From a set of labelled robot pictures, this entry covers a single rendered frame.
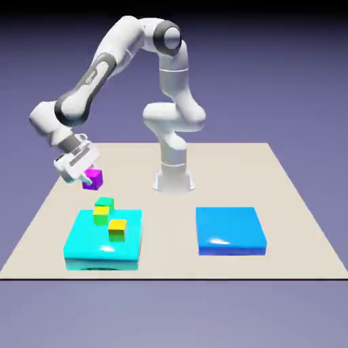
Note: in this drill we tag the large blue box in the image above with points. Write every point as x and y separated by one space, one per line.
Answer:
229 231

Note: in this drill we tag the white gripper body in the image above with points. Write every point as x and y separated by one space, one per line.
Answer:
76 163

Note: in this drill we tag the small purple cube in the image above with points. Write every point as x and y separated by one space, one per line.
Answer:
94 180

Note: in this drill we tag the large cyan box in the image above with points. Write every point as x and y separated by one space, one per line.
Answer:
103 239

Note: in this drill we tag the small yellow cube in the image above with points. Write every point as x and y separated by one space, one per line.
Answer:
101 215
117 230

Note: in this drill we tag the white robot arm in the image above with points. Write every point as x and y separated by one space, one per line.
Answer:
174 81

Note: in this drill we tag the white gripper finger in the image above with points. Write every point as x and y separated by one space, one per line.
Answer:
85 179

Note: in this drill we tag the small green cube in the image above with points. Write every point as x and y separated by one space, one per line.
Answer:
106 202

